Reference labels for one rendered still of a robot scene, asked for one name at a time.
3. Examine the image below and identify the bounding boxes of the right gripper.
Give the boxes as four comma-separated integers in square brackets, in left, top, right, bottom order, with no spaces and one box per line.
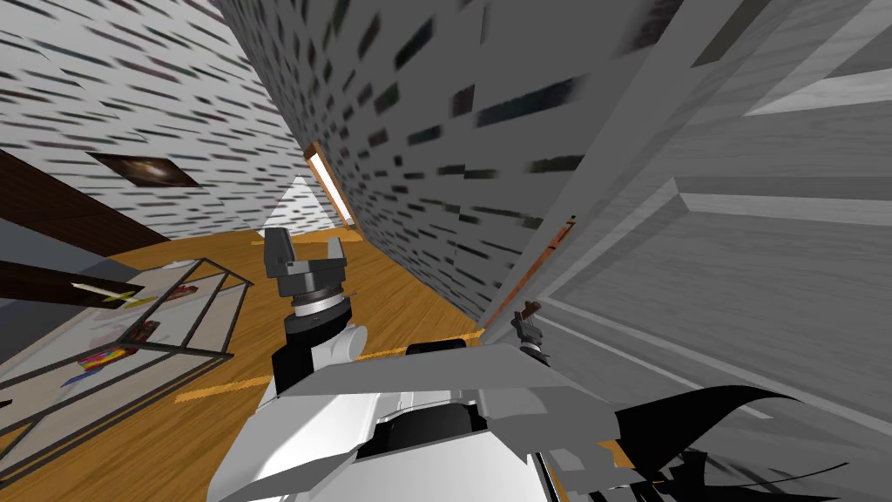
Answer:
[511,301,544,344]

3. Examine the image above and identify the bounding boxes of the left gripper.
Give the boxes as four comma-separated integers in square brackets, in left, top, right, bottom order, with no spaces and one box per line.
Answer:
[263,227,348,300]

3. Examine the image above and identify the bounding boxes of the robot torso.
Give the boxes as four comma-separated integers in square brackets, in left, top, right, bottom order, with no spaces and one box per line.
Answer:
[206,338,645,502]

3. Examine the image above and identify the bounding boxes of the grey door leaf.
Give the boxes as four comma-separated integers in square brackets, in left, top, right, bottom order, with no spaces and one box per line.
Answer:
[479,0,892,502]

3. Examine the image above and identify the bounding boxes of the dark brown wooden furniture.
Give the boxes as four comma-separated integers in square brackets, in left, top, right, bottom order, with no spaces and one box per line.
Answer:
[0,149,172,309]

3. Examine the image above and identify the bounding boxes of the bright window with orange frame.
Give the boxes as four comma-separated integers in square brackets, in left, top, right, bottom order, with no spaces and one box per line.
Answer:
[302,140,361,232]

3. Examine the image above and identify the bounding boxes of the glass table with black frame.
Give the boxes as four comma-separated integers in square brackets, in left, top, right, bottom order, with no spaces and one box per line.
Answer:
[0,257,254,486]

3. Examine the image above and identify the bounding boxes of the dark picture on wall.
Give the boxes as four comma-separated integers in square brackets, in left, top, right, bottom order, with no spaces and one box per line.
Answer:
[86,151,204,189]

